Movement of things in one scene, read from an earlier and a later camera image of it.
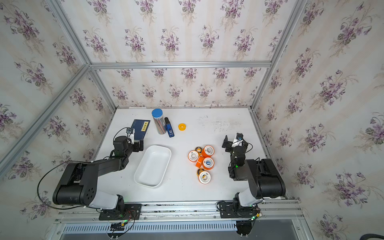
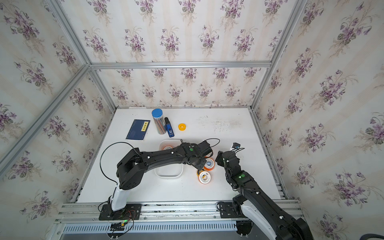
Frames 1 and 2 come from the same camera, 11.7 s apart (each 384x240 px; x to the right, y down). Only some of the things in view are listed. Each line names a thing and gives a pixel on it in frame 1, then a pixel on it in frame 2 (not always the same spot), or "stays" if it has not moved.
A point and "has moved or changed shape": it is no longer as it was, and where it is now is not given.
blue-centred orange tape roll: [208, 163] stays
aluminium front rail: [272, 211] stays
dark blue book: [140, 126] stays
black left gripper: [136, 149] to [201, 167]
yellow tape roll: [182, 127] stays
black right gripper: [229, 145] to [220, 158]
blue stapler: [169, 127] stays
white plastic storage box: [152, 166] has moved or changed shape
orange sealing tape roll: [204, 177] stays
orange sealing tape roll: [208, 151] has moved or changed shape
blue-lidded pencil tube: [158, 116] stays
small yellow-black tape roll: [199, 170] stays
